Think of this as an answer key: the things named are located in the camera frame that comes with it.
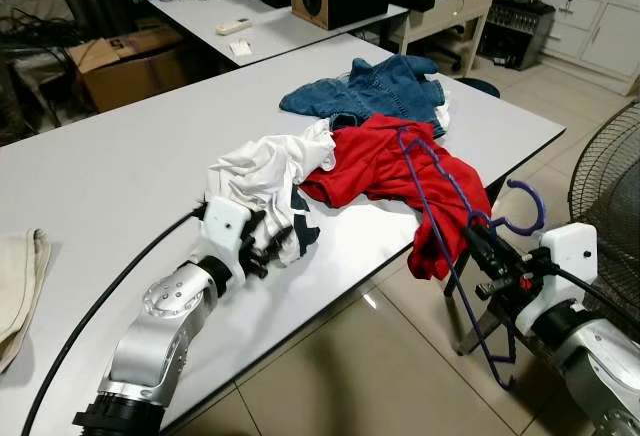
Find white drawer cabinets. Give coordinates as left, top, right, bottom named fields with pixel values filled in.
left=497, top=0, right=640, bottom=95

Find black audio mixer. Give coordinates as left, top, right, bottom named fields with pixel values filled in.
left=477, top=0, right=557, bottom=71

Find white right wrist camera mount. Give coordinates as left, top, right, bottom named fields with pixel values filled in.
left=538, top=222, right=599, bottom=335

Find white remote control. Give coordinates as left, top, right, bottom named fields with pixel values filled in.
left=216, top=17, right=257, bottom=36

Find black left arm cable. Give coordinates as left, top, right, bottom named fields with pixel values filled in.
left=20, top=206, right=206, bottom=436

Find blue denim garment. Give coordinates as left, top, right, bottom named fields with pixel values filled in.
left=278, top=54, right=448, bottom=139

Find blue purple plastic hanger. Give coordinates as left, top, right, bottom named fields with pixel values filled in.
left=397, top=126, right=549, bottom=390

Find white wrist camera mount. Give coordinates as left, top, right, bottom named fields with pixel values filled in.
left=198, top=196, right=253, bottom=269
left=538, top=222, right=599, bottom=335

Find plain red shirt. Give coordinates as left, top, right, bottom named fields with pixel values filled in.
left=300, top=113, right=493, bottom=282

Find beige cloth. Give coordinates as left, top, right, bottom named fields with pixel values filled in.
left=0, top=228, right=53, bottom=375

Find black cable tangle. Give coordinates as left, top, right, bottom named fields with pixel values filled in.
left=0, top=6, right=86, bottom=67

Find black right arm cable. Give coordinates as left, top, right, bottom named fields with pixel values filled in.
left=545, top=261, right=640, bottom=332

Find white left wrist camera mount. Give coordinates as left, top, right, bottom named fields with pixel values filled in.
left=198, top=196, right=253, bottom=269

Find white desk with drawer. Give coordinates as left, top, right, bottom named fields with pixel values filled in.
left=405, top=0, right=501, bottom=79

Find white shirt with dark print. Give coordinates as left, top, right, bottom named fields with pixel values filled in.
left=205, top=119, right=336, bottom=267

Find cardboard box with black mark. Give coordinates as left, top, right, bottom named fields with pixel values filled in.
left=66, top=26, right=193, bottom=114

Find dark blue round stool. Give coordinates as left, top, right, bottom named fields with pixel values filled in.
left=457, top=77, right=502, bottom=100

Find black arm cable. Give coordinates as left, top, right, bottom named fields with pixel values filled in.
left=545, top=261, right=640, bottom=332
left=20, top=206, right=206, bottom=436

